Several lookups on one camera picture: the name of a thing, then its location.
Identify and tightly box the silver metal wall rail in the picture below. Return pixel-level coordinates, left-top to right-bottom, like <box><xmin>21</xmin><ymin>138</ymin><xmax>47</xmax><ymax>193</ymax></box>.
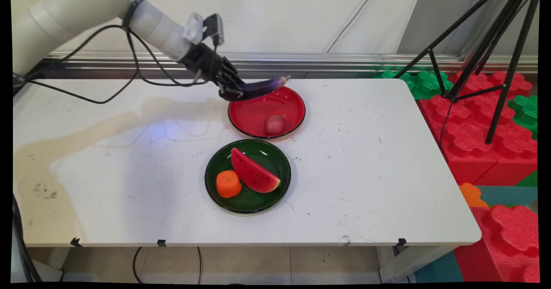
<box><xmin>43</xmin><ymin>51</ymin><xmax>539</xmax><ymax>75</ymax></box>

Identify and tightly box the thin black tripod cable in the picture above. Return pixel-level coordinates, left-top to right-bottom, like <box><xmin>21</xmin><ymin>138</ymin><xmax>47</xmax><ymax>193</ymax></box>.
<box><xmin>438</xmin><ymin>101</ymin><xmax>453</xmax><ymax>148</ymax></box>

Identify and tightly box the red toy lychee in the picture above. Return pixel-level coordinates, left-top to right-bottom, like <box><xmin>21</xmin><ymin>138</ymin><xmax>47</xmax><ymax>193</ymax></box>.
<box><xmin>264</xmin><ymin>115</ymin><xmax>286</xmax><ymax>136</ymax></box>

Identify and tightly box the large red foam block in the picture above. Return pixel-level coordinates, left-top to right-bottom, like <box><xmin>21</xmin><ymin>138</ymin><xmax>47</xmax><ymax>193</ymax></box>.
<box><xmin>453</xmin><ymin>205</ymin><xmax>541</xmax><ymax>283</ymax></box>

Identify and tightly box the green foam block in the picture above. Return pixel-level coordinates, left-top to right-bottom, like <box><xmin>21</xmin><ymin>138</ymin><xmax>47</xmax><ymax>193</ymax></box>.
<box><xmin>507</xmin><ymin>94</ymin><xmax>539</xmax><ymax>141</ymax></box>
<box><xmin>374</xmin><ymin>67</ymin><xmax>455</xmax><ymax>100</ymax></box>

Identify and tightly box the grey base plate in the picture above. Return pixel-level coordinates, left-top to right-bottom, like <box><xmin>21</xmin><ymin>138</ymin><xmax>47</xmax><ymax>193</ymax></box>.
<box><xmin>26</xmin><ymin>259</ymin><xmax>64</xmax><ymax>283</ymax></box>

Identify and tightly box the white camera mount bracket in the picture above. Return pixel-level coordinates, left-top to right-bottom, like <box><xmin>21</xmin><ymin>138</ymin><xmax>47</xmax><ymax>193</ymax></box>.
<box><xmin>183</xmin><ymin>12</ymin><xmax>205</xmax><ymax>45</ymax></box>

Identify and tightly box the orange toy carrot piece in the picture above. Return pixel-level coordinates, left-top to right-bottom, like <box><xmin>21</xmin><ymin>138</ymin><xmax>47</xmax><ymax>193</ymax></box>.
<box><xmin>216</xmin><ymin>170</ymin><xmax>242</xmax><ymax>199</ymax></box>

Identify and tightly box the purple toy eggplant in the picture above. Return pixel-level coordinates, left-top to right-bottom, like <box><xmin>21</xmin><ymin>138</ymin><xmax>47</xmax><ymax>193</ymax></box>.
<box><xmin>235</xmin><ymin>75</ymin><xmax>292</xmax><ymax>101</ymax></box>

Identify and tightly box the toy watermelon slice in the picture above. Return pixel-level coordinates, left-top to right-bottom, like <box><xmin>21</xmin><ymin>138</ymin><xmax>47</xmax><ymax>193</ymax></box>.
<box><xmin>231</xmin><ymin>147</ymin><xmax>282</xmax><ymax>194</ymax></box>

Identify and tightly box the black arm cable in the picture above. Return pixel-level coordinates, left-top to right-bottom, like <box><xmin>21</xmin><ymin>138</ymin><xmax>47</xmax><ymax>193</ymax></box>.
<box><xmin>12</xmin><ymin>23</ymin><xmax>218</xmax><ymax>105</ymax></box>

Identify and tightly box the black cable strap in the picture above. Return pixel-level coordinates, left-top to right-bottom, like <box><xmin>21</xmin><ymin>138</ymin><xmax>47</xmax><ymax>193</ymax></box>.
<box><xmin>122</xmin><ymin>0</ymin><xmax>147</xmax><ymax>30</ymax></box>

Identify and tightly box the teal foam mat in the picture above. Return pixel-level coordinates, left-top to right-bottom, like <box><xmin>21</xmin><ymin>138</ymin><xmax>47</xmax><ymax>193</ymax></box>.
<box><xmin>476</xmin><ymin>186</ymin><xmax>539</xmax><ymax>207</ymax></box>

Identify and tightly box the orange foam block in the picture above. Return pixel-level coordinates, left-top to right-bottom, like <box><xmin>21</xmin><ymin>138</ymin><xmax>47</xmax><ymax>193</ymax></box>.
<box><xmin>458</xmin><ymin>183</ymin><xmax>489</xmax><ymax>208</ymax></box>

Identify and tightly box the red plate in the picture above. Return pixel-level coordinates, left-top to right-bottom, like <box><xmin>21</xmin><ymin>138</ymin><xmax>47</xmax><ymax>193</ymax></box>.
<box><xmin>228</xmin><ymin>85</ymin><xmax>306</xmax><ymax>140</ymax></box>

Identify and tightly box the black tripod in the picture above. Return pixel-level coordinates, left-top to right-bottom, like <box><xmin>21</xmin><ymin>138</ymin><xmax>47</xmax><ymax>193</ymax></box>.
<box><xmin>393</xmin><ymin>0</ymin><xmax>541</xmax><ymax>145</ymax></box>

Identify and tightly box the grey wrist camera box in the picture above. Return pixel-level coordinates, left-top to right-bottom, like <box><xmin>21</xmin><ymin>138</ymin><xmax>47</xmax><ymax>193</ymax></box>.
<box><xmin>202</xmin><ymin>13</ymin><xmax>225</xmax><ymax>47</ymax></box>

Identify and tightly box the black floor cable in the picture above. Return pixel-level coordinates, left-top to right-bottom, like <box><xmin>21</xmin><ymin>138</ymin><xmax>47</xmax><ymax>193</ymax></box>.
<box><xmin>132</xmin><ymin>247</ymin><xmax>204</xmax><ymax>285</ymax></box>

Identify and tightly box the white table leg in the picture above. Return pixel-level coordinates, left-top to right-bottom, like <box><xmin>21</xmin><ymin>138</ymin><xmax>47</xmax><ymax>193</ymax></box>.
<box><xmin>378</xmin><ymin>245</ymin><xmax>458</xmax><ymax>283</ymax></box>

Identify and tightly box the green plate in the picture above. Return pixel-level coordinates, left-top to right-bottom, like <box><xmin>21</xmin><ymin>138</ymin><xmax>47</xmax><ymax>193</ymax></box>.
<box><xmin>205</xmin><ymin>139</ymin><xmax>292</xmax><ymax>214</ymax></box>

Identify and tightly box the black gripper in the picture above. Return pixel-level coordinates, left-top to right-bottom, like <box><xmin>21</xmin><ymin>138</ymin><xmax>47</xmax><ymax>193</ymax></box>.
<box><xmin>181</xmin><ymin>43</ymin><xmax>246</xmax><ymax>103</ymax></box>

